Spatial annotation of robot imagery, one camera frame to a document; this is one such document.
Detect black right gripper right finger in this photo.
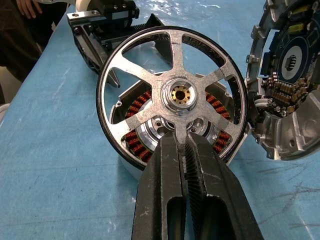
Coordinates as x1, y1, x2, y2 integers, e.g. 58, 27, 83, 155
184, 132, 265, 240

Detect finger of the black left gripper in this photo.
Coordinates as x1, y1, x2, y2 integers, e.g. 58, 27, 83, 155
107, 68, 121, 89
145, 13, 175, 65

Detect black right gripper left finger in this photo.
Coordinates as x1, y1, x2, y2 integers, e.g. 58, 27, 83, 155
131, 131, 188, 240

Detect spoked silver rotor black rim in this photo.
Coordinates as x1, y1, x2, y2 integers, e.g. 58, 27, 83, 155
95, 25, 249, 172

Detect silver motor lid with circuit board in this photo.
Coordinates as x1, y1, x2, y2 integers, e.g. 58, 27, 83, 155
244, 0, 320, 161

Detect white motor housing copper windings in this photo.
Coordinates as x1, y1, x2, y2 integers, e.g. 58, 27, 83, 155
109, 73, 250, 181

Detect person's bare hand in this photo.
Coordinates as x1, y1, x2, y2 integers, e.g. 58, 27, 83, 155
16, 0, 43, 20

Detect person in dark clothes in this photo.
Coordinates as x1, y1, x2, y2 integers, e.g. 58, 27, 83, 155
0, 0, 70, 83

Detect white round object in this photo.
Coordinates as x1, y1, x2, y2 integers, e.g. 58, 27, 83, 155
0, 103, 11, 126

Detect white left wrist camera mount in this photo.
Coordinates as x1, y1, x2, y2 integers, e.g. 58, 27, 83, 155
74, 0, 103, 12

